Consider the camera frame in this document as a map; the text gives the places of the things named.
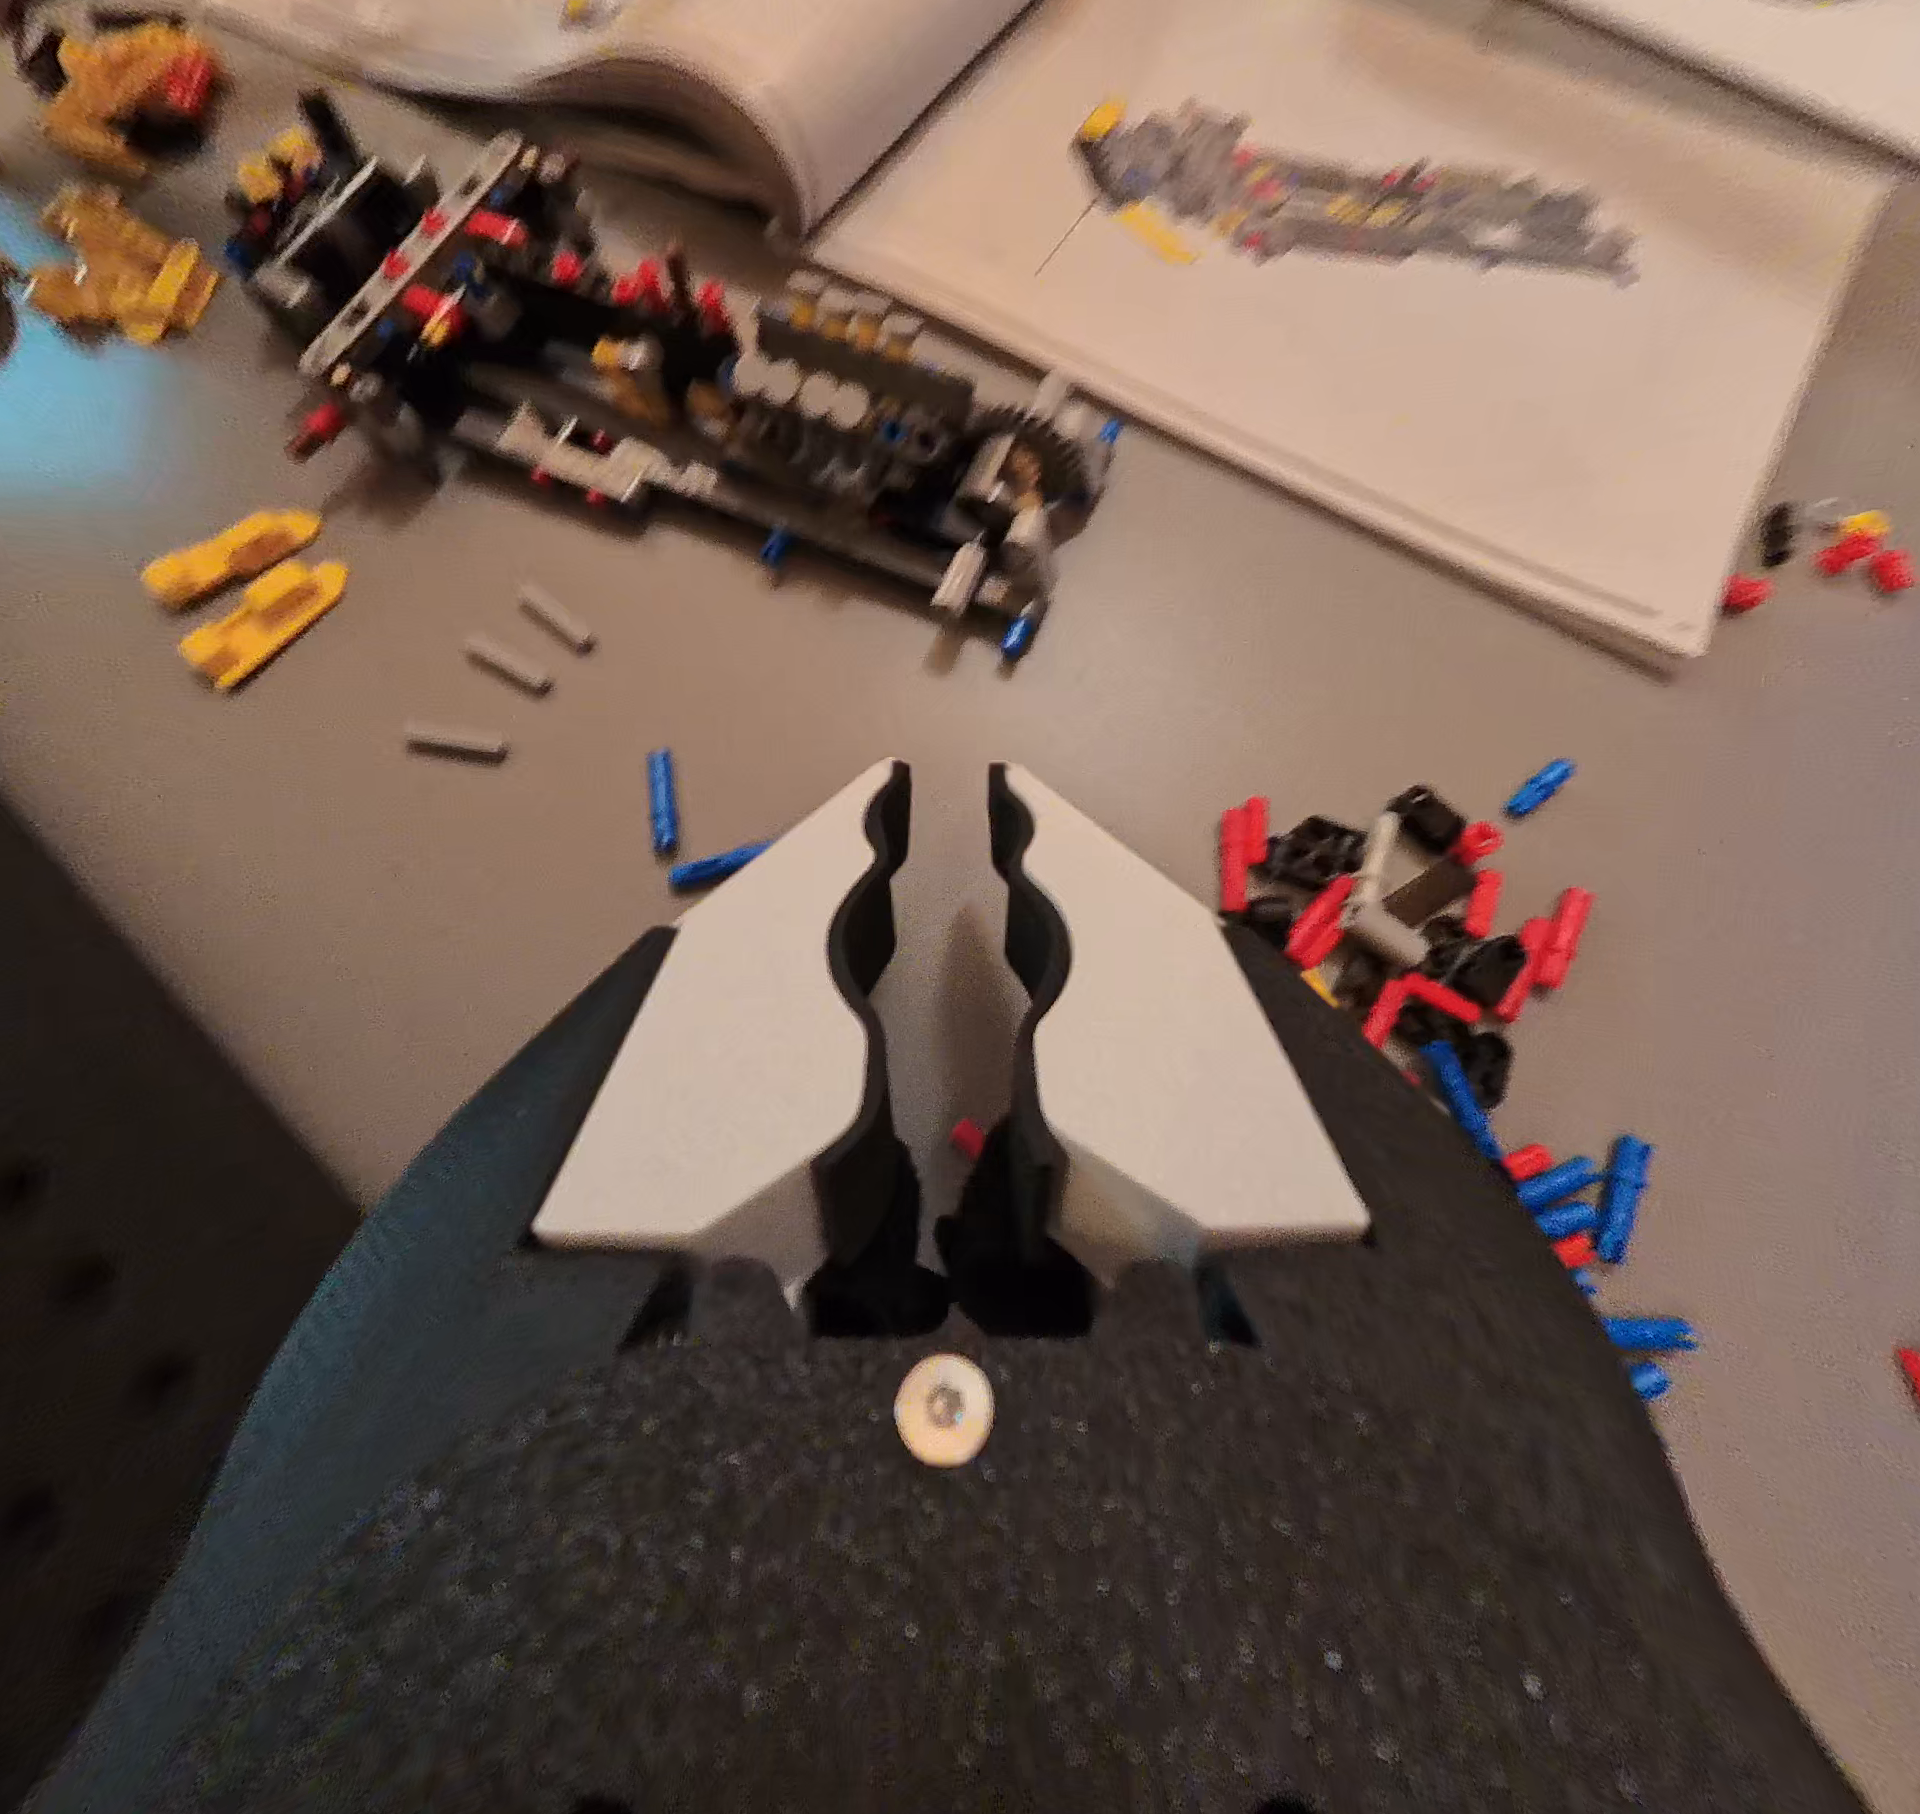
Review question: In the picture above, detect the pile of small lego pins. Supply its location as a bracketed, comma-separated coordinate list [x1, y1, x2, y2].
[1216, 784, 1705, 1407]

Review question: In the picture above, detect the white instruction booklet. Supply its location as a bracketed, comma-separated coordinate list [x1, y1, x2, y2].
[195, 0, 1900, 670]

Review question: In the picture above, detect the yellow lego panel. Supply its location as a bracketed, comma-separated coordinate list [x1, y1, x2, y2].
[139, 507, 326, 610]
[178, 558, 350, 692]

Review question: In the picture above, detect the pile of yellow lego pieces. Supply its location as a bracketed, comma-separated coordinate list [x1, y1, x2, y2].
[23, 14, 230, 348]

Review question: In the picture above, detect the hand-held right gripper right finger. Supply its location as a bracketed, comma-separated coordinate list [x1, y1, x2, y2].
[941, 759, 1375, 1339]

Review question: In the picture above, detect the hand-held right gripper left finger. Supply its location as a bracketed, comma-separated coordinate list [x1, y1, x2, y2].
[528, 757, 953, 1339]

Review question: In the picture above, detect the white stand base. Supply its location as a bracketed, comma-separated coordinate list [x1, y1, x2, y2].
[1392, 0, 1920, 169]

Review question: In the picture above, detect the lego car chassis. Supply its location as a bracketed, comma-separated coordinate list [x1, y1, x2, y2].
[221, 90, 1125, 667]

